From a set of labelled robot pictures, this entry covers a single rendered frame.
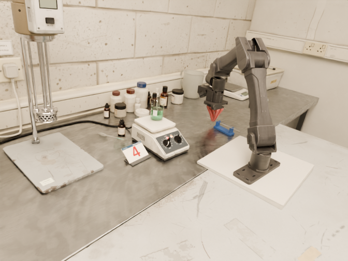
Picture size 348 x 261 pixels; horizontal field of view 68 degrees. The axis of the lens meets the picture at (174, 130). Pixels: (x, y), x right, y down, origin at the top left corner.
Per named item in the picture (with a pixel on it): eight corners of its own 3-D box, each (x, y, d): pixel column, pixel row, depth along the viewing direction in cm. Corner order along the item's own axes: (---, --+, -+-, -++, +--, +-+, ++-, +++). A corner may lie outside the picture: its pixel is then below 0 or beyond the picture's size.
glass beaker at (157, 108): (164, 122, 101) (166, 103, 97) (150, 122, 100) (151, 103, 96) (161, 116, 106) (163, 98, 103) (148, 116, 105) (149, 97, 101)
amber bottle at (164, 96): (161, 103, 144) (163, 84, 139) (169, 105, 142) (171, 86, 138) (157, 105, 140) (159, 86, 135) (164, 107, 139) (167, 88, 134)
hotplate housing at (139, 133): (189, 151, 100) (192, 133, 97) (164, 162, 91) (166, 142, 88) (151, 129, 114) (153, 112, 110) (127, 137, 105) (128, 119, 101)
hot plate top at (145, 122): (176, 126, 101) (176, 124, 101) (153, 133, 93) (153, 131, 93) (156, 115, 108) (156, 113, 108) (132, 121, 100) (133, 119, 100)
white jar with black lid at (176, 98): (182, 101, 152) (184, 89, 149) (182, 105, 146) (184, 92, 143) (170, 99, 152) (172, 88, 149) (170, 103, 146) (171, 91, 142)
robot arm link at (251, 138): (247, 130, 87) (256, 138, 82) (270, 129, 89) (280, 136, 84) (244, 147, 89) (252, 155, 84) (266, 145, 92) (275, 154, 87)
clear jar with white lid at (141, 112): (132, 125, 115) (133, 109, 112) (145, 124, 118) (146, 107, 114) (137, 131, 110) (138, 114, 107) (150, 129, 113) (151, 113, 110)
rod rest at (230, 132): (234, 134, 118) (235, 127, 117) (229, 136, 116) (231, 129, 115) (217, 126, 125) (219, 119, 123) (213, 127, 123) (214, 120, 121)
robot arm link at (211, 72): (200, 84, 125) (203, 58, 120) (217, 84, 128) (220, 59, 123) (209, 90, 115) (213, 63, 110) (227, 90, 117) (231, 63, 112)
